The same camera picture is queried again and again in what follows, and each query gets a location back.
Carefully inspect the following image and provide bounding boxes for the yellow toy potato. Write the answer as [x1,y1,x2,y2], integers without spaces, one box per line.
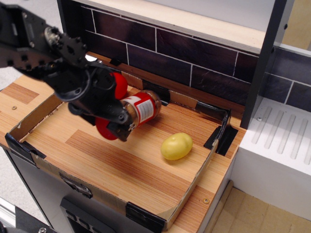
[160,133,193,161]

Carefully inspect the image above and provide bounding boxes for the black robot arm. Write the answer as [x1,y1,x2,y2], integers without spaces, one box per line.
[0,4,133,141]

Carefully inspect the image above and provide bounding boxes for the cardboard fence with black tape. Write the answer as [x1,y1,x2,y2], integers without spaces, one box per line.
[0,64,245,233]

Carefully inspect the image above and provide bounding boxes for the red toy tomato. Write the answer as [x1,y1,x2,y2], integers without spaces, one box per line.
[110,72,128,100]

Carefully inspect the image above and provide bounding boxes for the white toy sink drainboard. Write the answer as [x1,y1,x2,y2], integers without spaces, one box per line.
[231,98,311,219]

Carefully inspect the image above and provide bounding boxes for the red-lidded basil spice bottle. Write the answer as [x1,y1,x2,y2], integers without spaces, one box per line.
[94,89,162,141]

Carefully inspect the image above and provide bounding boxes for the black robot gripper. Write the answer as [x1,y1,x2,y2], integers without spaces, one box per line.
[52,65,134,142]

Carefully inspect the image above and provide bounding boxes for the dark grey shelf post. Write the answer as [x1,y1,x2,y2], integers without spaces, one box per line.
[240,0,293,129]
[57,0,85,40]

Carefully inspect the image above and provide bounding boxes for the dark grey left shelf post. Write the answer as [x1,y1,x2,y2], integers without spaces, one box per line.
[57,0,85,40]

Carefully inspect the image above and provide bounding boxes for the black toy oven panel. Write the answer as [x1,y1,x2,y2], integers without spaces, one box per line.
[59,197,122,233]

